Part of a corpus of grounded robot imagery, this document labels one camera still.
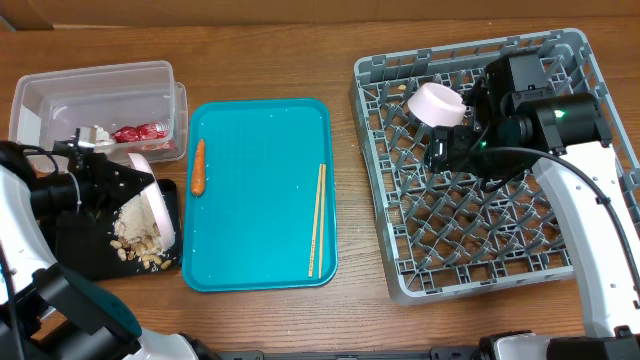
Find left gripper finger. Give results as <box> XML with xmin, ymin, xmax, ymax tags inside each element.
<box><xmin>99</xmin><ymin>180</ymin><xmax>152</xmax><ymax>213</ymax></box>
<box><xmin>97</xmin><ymin>153</ymin><xmax>155</xmax><ymax>183</ymax></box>

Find pink plate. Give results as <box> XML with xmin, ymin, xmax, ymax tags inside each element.
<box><xmin>128</xmin><ymin>153</ymin><xmax>175</xmax><ymax>250</ymax></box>

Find white tissue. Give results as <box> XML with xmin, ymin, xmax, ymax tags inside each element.
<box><xmin>94</xmin><ymin>125</ymin><xmax>116</xmax><ymax>146</ymax></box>

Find red snack wrapper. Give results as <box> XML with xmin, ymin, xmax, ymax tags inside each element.
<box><xmin>111</xmin><ymin>122</ymin><xmax>176</xmax><ymax>151</ymax></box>

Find pink bowl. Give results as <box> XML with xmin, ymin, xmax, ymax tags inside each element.
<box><xmin>407</xmin><ymin>82</ymin><xmax>466</xmax><ymax>127</ymax></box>

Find orange carrot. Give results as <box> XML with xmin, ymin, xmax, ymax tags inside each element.
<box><xmin>191</xmin><ymin>139</ymin><xmax>206</xmax><ymax>196</ymax></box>

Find wooden chopstick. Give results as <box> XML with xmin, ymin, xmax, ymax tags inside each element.
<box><xmin>308</xmin><ymin>164</ymin><xmax>323</xmax><ymax>278</ymax></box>
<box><xmin>318</xmin><ymin>164</ymin><xmax>326</xmax><ymax>279</ymax></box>

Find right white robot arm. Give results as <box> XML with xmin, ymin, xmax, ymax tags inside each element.
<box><xmin>409</xmin><ymin>51</ymin><xmax>639</xmax><ymax>359</ymax></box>

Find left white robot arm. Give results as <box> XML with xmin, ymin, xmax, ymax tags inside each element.
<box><xmin>1</xmin><ymin>141</ymin><xmax>217</xmax><ymax>359</ymax></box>

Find clear plastic waste bin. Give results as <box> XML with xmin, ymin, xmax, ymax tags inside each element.
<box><xmin>8</xmin><ymin>61</ymin><xmax>188</xmax><ymax>165</ymax></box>

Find black waste bin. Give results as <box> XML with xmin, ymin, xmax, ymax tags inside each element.
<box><xmin>37</xmin><ymin>178</ymin><xmax>184</xmax><ymax>282</ymax></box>

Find grey dishwasher rack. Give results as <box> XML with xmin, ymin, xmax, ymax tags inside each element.
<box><xmin>350</xmin><ymin>28</ymin><xmax>639</xmax><ymax>305</ymax></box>

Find rice pile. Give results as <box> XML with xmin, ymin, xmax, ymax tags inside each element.
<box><xmin>114</xmin><ymin>194</ymin><xmax>162</xmax><ymax>251</ymax></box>

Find peanut shells pile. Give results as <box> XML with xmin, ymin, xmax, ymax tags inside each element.
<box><xmin>109</xmin><ymin>236</ymin><xmax>173</xmax><ymax>272</ymax></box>

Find teal plastic tray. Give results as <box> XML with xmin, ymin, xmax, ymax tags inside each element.
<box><xmin>182</xmin><ymin>98</ymin><xmax>338</xmax><ymax>292</ymax></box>

